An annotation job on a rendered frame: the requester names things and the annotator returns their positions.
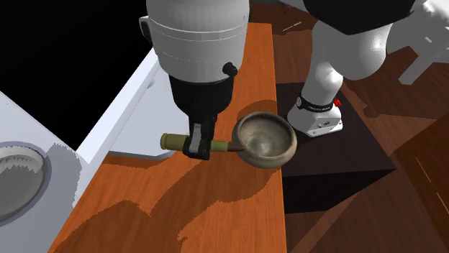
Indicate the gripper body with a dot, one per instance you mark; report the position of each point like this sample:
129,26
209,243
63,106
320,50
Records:
201,98

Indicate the white unit with round basin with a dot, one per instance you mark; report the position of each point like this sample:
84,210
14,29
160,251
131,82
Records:
59,168

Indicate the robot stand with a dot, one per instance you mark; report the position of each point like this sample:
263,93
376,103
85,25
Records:
326,164

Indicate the green pen with brown tip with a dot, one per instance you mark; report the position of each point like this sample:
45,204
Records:
173,141

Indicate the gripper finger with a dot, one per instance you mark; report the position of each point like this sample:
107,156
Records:
207,145
195,147

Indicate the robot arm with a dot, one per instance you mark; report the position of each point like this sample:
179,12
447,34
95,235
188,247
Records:
198,38

